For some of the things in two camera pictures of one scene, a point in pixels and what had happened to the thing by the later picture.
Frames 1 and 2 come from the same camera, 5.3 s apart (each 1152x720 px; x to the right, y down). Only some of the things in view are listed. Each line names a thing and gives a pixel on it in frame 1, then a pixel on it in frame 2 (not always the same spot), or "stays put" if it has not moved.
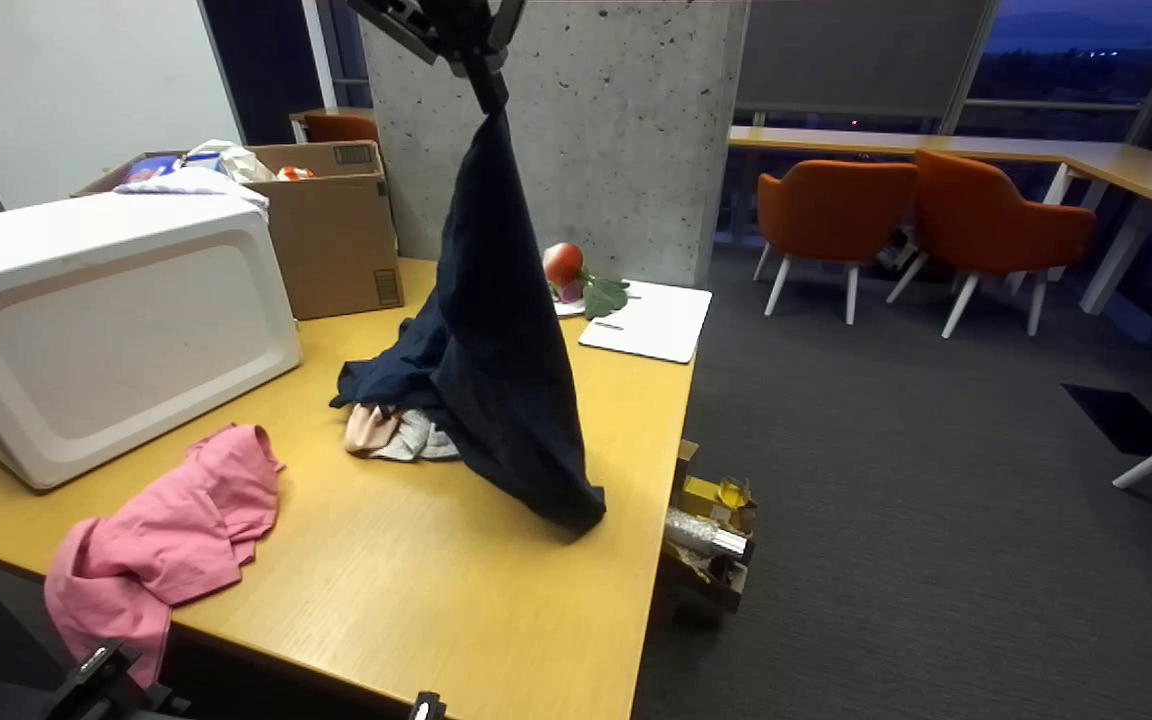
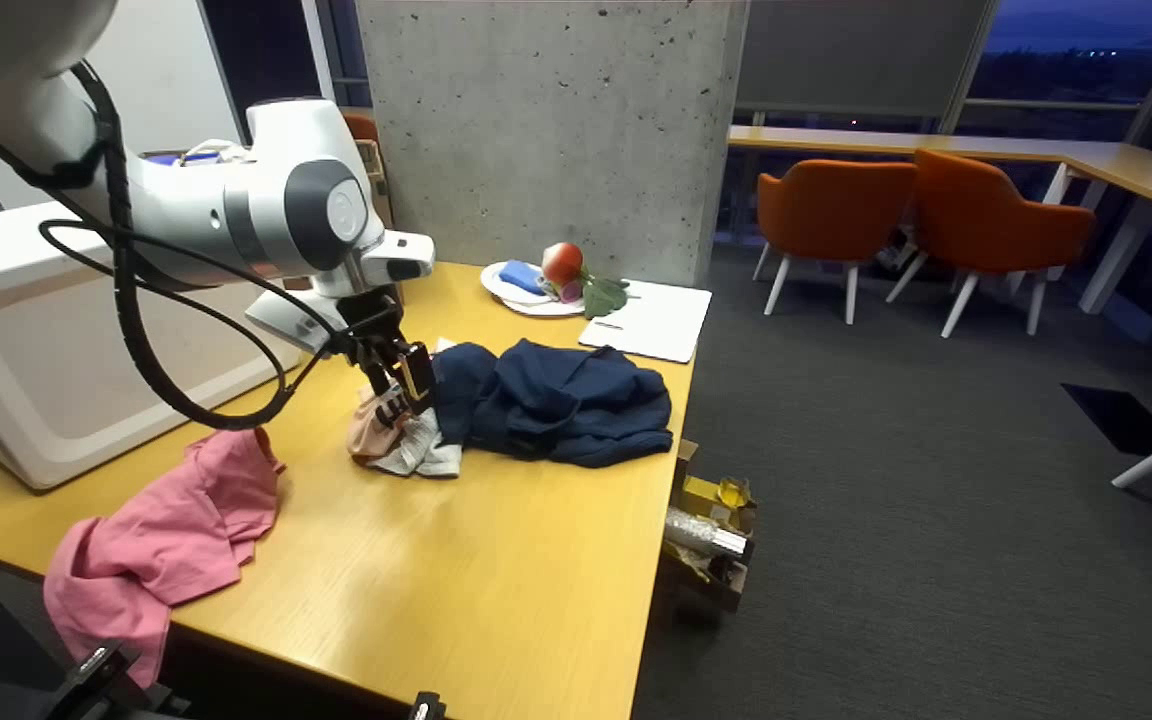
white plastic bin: [85, 328] stays put
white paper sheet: [654, 323] stays put
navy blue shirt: [498, 379] to [569, 407]
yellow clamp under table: [712, 530] stays put
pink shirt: [183, 541] stays put
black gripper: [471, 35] to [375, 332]
